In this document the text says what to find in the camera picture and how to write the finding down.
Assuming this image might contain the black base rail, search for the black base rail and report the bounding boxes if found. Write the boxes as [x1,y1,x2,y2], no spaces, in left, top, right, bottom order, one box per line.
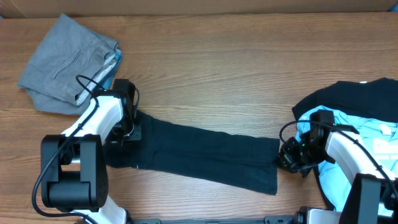
[128,215,294,224]

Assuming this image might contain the light blue t-shirt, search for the light blue t-shirt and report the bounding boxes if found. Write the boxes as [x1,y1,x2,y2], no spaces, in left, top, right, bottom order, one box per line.
[295,105,398,218]

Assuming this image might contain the folded blue garment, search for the folded blue garment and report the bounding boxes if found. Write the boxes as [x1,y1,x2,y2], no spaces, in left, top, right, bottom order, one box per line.
[99,49,123,90]

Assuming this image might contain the folded grey trousers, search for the folded grey trousers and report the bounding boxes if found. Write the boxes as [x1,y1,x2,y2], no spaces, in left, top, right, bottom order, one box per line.
[18,14,118,114]

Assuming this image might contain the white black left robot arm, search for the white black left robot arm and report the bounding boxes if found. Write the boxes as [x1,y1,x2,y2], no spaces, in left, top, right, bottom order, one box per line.
[32,79,142,223]

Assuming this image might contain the black garment under pile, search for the black garment under pile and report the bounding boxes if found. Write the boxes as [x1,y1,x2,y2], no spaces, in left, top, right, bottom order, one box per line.
[292,78,397,212]

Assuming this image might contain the black t-shirt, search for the black t-shirt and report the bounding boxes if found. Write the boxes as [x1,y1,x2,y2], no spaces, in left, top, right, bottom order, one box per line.
[104,111,280,195]

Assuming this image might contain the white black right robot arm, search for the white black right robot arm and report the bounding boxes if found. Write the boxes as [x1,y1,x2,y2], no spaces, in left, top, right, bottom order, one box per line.
[279,110,397,224]

